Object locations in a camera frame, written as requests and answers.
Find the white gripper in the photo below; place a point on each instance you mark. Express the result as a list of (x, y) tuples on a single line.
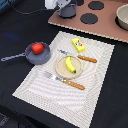
[(56, 4)]

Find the red toy tomato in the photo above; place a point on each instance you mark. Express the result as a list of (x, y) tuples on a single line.
[(37, 48)]

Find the yellow butter box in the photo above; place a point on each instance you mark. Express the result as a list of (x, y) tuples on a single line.
[(78, 45)]

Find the grey pot with long handle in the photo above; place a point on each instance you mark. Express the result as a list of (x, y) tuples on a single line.
[(36, 59)]

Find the yellow toy banana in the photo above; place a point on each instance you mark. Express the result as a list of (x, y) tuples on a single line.
[(69, 65)]

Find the brown wooden board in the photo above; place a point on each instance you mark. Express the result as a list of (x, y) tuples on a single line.
[(104, 27)]

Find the round tan wooden plate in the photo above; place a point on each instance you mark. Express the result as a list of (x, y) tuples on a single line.
[(62, 70)]

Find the beige bowl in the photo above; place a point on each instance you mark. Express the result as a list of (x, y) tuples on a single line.
[(122, 15)]

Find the white woven placemat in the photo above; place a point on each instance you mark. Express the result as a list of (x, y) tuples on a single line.
[(70, 104)]

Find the knife with wooden handle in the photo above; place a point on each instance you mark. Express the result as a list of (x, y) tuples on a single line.
[(79, 56)]

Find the fork with wooden handle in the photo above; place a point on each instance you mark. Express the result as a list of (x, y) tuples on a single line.
[(68, 82)]

